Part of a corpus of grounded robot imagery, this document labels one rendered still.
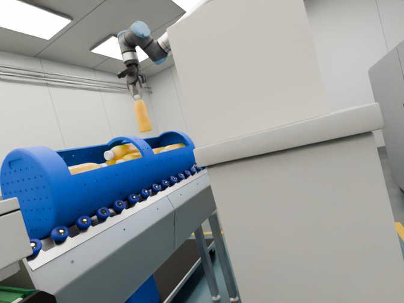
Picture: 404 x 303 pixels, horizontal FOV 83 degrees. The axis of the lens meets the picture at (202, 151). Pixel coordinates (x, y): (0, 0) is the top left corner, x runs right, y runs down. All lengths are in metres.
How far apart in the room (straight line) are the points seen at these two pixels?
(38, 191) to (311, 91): 0.74
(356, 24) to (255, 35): 5.31
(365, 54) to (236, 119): 5.25
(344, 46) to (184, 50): 5.22
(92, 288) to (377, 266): 0.72
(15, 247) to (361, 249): 0.56
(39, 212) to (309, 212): 0.71
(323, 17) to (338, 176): 5.48
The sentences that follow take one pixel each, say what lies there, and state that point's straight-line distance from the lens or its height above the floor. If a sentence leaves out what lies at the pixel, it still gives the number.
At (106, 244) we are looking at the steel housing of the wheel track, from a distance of 0.85.
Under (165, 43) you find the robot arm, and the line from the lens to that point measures 1.37.
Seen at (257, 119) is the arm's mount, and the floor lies 1.13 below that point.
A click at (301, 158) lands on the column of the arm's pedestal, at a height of 1.04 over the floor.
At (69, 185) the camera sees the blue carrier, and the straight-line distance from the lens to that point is 0.77.
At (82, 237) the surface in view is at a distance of 0.82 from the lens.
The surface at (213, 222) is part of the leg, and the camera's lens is 1.60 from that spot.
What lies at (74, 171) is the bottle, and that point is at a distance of 0.85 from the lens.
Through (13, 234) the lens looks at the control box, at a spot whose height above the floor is 1.04.
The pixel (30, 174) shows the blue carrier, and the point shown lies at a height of 1.15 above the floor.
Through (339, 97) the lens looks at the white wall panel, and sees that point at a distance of 5.54.
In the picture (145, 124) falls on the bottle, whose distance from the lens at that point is 1.32.
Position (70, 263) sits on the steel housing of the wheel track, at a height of 0.88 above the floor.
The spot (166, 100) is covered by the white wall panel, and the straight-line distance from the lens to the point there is 6.76.
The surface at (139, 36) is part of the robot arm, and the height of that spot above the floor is 1.73.
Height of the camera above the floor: 1.11
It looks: 2 degrees down
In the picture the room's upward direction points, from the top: 15 degrees counter-clockwise
